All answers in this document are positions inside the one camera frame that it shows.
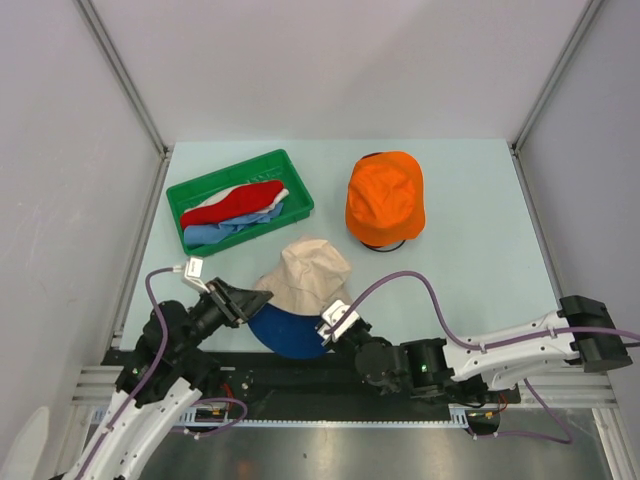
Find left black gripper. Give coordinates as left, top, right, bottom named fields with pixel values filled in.
left=173, top=275, right=273, bottom=358

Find dark blue bucket hat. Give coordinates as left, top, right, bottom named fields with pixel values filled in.
left=248, top=303, right=328, bottom=360

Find beige bucket hat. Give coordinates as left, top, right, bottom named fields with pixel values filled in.
left=254, top=236, right=352, bottom=316

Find light blue hat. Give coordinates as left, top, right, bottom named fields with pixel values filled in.
left=183, top=201, right=284, bottom=248

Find red hat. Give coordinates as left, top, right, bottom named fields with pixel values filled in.
left=180, top=180, right=286, bottom=229

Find orange bucket hat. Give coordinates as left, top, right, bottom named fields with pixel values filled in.
left=345, top=151, right=426, bottom=246

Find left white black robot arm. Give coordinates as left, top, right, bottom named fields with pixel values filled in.
left=62, top=278, right=273, bottom=479

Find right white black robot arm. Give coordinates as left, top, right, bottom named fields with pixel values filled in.
left=316, top=296, right=632, bottom=402

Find green plastic tray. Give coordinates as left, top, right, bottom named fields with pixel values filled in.
left=166, top=149, right=314, bottom=257

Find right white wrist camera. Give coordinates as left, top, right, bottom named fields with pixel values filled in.
left=316, top=300, right=361, bottom=347

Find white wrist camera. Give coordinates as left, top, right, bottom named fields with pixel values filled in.
left=316, top=300, right=361, bottom=347
left=172, top=256, right=210, bottom=294

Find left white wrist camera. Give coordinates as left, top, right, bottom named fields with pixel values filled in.
left=172, top=256, right=210, bottom=294

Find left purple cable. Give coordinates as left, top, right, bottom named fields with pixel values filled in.
left=74, top=267, right=249, bottom=480

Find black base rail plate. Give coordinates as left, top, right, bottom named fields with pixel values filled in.
left=99, top=349, right=521, bottom=424

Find black wire hat stand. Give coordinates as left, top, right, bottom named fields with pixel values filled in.
left=361, top=240, right=406, bottom=253

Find white slotted cable duct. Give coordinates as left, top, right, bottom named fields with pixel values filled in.
left=92, top=402, right=506, bottom=431

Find right aluminium frame post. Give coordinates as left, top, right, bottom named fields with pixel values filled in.
left=510, top=0, right=607, bottom=156

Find aluminium frame post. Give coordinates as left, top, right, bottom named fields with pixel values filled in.
left=510, top=0, right=607, bottom=156
left=73, top=0, right=169, bottom=160

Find left aluminium frame post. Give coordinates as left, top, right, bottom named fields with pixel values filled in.
left=73, top=0, right=169, bottom=160

